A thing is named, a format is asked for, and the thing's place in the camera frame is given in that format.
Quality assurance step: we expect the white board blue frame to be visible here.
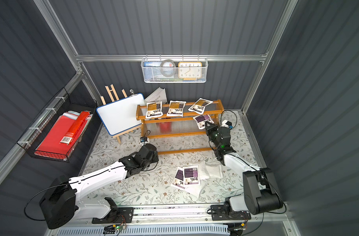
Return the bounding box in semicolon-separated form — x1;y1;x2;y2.
96;93;145;136

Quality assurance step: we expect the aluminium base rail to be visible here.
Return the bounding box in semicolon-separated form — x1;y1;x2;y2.
49;203;292;228

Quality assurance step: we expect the red cup behind shelf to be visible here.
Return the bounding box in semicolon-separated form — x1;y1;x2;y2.
159;122;172;133

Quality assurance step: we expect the yellow square clock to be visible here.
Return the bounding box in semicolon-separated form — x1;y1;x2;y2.
178;62;203;80

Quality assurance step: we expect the white book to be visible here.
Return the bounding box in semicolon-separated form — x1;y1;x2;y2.
145;87;168;104

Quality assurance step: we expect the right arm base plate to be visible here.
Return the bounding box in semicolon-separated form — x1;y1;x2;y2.
207;204;251;221

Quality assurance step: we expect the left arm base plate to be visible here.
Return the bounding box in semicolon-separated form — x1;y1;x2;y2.
92;197;134;224

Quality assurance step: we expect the white plain bag lower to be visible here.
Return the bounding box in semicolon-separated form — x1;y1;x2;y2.
185;183;207;198

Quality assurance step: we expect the black wire side basket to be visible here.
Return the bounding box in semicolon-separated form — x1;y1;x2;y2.
17;92;99;162

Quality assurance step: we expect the orange wooden three-tier shelf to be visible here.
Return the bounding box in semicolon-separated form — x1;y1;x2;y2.
138;99;224;155

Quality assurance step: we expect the red folder stack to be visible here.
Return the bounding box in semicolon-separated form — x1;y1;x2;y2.
34;111;93;161

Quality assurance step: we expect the small green circuit board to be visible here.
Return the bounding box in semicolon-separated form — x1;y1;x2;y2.
103;225;123;236

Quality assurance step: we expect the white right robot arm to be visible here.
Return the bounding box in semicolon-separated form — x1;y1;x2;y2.
205;122;286;215

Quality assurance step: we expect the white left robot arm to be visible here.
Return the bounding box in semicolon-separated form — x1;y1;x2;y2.
39;144;159;230

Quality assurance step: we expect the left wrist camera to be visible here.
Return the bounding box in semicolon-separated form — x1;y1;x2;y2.
140;136;149;145

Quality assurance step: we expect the wooden easel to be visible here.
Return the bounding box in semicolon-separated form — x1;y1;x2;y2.
101;85;142;143

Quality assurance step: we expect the blue box in basket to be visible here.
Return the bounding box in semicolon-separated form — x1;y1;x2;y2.
143;62;161;67

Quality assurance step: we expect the red long box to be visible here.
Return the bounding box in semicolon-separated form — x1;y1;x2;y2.
60;111;90;145

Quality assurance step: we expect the white plain bag right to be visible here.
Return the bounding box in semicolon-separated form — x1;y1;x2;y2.
206;164;223;179

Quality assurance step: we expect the round grey tape roll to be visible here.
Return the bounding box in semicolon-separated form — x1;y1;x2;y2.
160;59;176;78

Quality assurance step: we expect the purple coffee bag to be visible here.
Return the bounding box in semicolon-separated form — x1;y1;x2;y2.
171;167;186;190
183;165;200;186
193;115;214;129

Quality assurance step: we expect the white wire wall basket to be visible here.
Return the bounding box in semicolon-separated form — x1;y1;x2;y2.
141;57;209;84

